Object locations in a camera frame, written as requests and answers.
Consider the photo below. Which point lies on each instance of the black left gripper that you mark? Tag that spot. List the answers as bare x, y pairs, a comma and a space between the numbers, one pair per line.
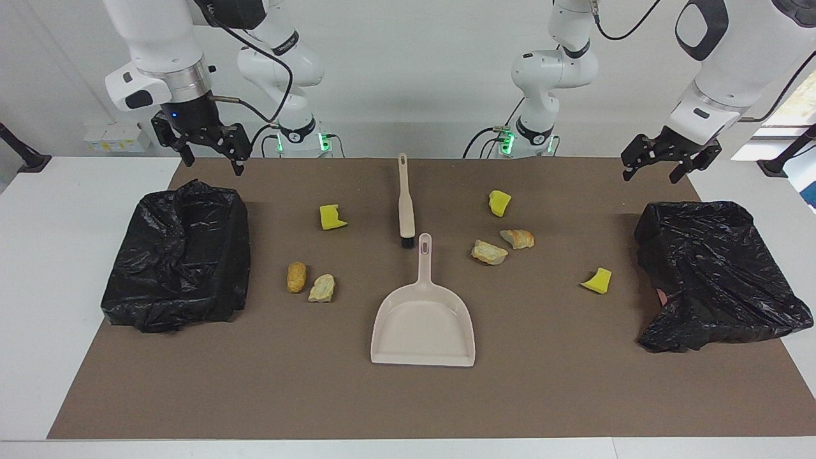
676, 145

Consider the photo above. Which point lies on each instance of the pale bread chunk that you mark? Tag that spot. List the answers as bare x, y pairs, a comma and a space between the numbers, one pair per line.
322, 289
489, 252

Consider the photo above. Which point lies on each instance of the brown fried croquette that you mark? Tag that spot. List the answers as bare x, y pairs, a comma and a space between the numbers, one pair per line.
296, 277

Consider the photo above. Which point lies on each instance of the pink bin rim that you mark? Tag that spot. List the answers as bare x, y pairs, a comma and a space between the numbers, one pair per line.
662, 297

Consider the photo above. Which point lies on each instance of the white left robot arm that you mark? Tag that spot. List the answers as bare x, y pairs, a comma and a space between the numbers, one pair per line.
551, 70

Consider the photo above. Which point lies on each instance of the black camera stand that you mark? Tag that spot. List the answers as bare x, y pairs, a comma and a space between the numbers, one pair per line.
29, 160
778, 166

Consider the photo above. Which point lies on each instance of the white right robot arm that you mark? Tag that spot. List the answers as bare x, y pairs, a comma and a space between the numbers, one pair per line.
159, 38

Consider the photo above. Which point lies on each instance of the yellow green sponge piece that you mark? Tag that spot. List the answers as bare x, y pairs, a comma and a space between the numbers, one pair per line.
499, 203

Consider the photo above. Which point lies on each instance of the beige plastic dustpan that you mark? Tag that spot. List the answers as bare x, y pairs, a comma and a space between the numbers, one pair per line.
424, 325

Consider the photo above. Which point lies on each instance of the orange crusted bread piece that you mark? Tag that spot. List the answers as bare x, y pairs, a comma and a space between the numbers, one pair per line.
517, 239

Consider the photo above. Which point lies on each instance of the brown table mat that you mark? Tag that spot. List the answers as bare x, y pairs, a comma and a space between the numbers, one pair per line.
542, 382

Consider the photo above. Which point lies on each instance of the black trash bag bin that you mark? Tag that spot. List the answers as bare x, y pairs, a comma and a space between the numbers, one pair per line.
178, 255
714, 274

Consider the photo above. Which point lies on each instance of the beige hand brush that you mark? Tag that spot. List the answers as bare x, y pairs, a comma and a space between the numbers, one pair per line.
406, 210

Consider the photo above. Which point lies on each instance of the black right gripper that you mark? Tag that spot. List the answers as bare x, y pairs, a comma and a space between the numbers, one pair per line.
191, 118

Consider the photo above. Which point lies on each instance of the white wall socket box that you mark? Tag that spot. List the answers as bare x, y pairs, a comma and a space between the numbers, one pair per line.
118, 137

